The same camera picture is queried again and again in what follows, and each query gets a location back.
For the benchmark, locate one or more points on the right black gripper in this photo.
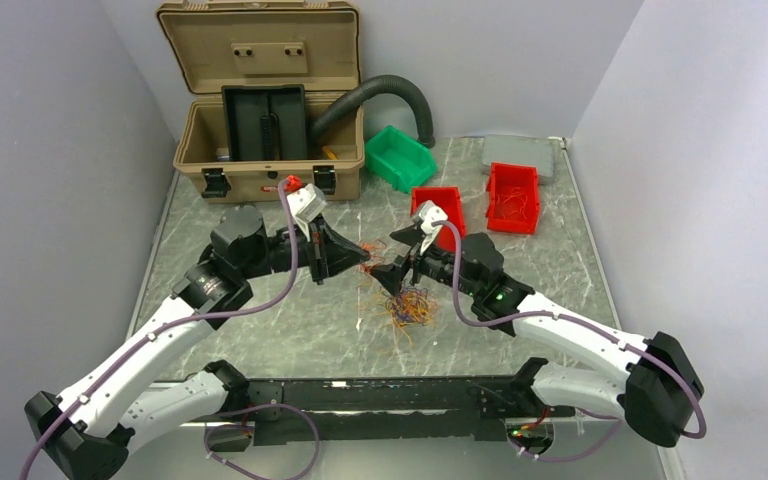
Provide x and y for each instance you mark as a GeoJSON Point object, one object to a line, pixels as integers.
{"type": "Point", "coordinates": [392, 275]}

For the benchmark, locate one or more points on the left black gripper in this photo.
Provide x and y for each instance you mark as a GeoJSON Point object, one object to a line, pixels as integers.
{"type": "Point", "coordinates": [337, 253]}

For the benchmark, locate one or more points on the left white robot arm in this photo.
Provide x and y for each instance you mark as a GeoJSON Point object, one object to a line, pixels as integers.
{"type": "Point", "coordinates": [91, 428]}

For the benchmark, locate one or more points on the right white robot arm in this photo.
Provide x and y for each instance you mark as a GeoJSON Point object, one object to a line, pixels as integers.
{"type": "Point", "coordinates": [650, 383]}

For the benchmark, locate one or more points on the left red plastic bin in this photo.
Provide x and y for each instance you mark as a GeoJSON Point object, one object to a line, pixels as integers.
{"type": "Point", "coordinates": [447, 199]}

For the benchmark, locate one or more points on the red plastic bin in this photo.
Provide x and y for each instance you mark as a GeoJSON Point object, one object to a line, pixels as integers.
{"type": "Point", "coordinates": [514, 203]}
{"type": "Point", "coordinates": [447, 199]}

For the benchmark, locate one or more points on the green plastic bin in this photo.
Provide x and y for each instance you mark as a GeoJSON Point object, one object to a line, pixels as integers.
{"type": "Point", "coordinates": [399, 160]}

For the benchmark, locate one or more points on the right red plastic bin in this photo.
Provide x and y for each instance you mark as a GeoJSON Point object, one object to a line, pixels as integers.
{"type": "Point", "coordinates": [514, 203]}

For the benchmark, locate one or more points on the black toolbox tray insert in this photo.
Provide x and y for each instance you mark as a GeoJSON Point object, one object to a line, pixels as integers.
{"type": "Point", "coordinates": [266, 123]}

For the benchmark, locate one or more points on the tan plastic toolbox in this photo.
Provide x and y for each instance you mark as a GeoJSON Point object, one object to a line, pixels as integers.
{"type": "Point", "coordinates": [261, 73]}

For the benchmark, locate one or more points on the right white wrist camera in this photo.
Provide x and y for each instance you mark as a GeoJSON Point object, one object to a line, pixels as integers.
{"type": "Point", "coordinates": [429, 222]}

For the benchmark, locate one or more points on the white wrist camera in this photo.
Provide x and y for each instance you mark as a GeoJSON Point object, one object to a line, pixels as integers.
{"type": "Point", "coordinates": [305, 205]}
{"type": "Point", "coordinates": [429, 222]}

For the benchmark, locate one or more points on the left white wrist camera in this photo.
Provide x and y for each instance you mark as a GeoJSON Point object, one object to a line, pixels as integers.
{"type": "Point", "coordinates": [305, 205]}

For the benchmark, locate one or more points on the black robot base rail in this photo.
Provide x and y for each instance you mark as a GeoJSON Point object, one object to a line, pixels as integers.
{"type": "Point", "coordinates": [389, 408]}

